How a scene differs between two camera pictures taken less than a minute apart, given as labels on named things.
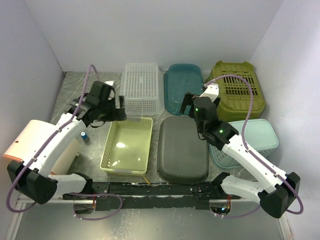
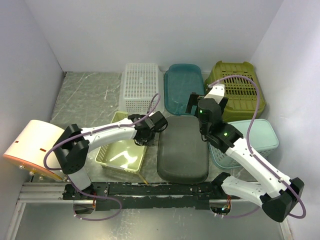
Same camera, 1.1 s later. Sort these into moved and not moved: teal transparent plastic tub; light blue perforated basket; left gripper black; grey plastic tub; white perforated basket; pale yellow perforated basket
Moved: pale yellow perforated basket; left gripper black
Not moved: light blue perforated basket; white perforated basket; grey plastic tub; teal transparent plastic tub
